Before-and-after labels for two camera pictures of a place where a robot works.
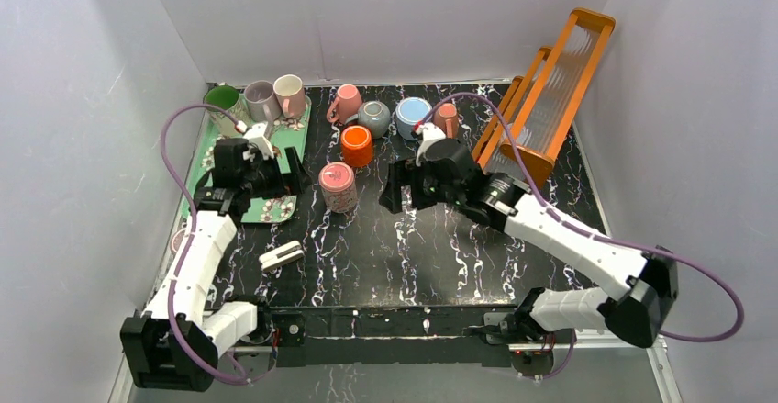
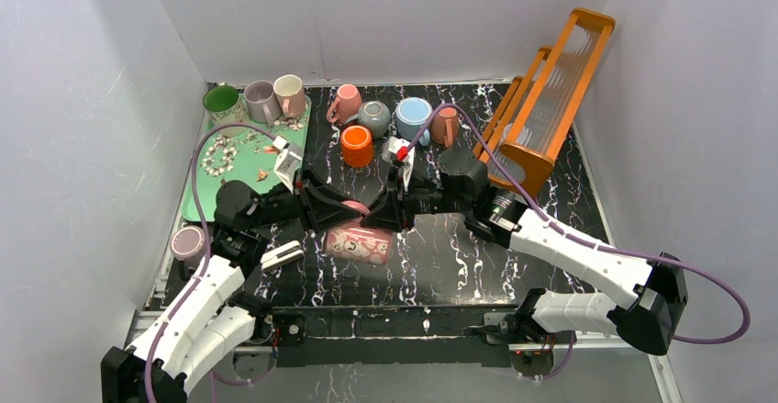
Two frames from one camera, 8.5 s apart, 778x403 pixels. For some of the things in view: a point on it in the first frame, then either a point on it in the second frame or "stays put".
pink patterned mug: x=337 y=182 -> x=358 y=241
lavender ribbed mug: x=261 y=101 stays put
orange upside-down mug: x=357 y=146 stays put
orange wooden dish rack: x=527 y=127 stays put
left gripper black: x=283 y=173 -> x=307 y=200
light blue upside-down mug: x=409 y=112 stays put
